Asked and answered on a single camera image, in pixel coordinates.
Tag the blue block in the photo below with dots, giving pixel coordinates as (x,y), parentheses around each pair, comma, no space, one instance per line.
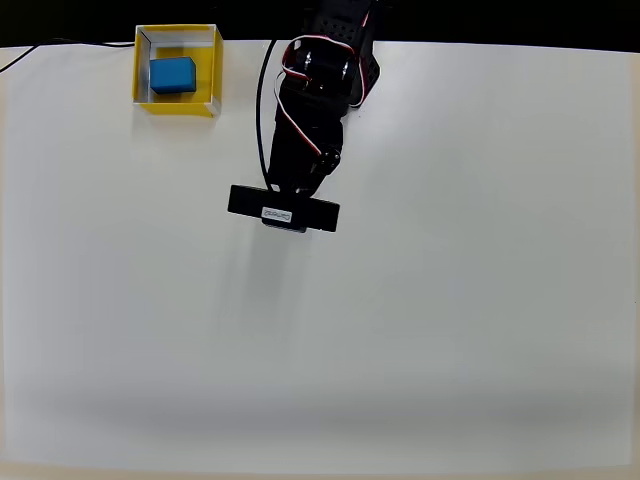
(172,75)

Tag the yellow box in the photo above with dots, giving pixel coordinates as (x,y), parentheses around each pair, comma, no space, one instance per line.
(210,70)

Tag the black webcam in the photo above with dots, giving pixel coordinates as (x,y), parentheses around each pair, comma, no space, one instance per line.
(282,209)

